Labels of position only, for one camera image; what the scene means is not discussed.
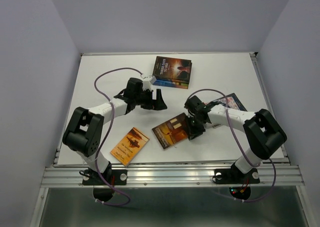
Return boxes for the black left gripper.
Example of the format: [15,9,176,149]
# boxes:
[134,88,167,111]

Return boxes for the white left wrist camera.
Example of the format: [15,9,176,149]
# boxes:
[140,73,157,89]

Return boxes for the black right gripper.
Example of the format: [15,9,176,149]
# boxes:
[184,113,206,139]

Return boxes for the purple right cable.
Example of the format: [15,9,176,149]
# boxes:
[186,88,277,203]

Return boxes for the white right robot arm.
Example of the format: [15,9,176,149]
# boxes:
[184,96,288,182]

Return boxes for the Little Women book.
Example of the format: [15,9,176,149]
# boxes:
[204,93,247,129]

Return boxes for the orange Huckleberry Finn book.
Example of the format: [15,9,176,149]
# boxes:
[110,127,150,167]

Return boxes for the A Tale of Two Cities book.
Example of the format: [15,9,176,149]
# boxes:
[156,77,190,85]

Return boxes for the Jane Eyre blue book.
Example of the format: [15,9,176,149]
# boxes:
[152,80,189,90]

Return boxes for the aluminium mounting rail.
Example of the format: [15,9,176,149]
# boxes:
[40,162,305,189]

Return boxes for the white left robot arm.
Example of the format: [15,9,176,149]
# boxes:
[62,75,168,184]

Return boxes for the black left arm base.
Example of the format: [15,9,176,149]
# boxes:
[79,163,131,207]

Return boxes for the Three Days to See book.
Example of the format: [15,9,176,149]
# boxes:
[152,56,192,83]

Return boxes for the brown glossy paperback book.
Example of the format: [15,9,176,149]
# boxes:
[152,113,188,150]

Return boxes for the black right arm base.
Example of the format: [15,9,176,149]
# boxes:
[211,164,260,201]

